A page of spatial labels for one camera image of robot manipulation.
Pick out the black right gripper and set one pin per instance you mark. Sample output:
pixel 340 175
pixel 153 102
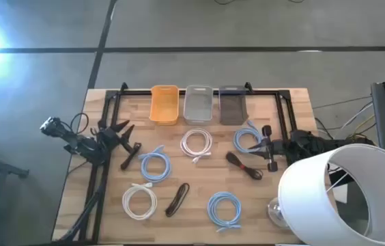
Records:
pixel 274 148

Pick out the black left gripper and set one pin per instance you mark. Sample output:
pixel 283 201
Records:
pixel 110 136

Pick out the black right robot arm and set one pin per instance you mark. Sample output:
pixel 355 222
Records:
pixel 301 143

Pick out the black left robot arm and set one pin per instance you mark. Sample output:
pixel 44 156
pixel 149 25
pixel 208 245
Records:
pixel 83 145

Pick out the orange plastic bin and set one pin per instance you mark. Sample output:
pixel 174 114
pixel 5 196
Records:
pixel 164 106

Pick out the dark grey plastic bin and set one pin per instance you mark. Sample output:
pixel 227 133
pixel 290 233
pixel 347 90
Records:
pixel 232 107

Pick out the clear glass lamp base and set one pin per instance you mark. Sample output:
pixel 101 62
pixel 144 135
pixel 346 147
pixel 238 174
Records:
pixel 274 212

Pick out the white lamp shade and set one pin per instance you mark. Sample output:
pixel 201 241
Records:
pixel 301 205

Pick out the light grey plastic bin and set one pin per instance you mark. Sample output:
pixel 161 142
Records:
pixel 197 106

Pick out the black metal table frame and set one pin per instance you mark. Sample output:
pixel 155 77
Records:
pixel 134 92

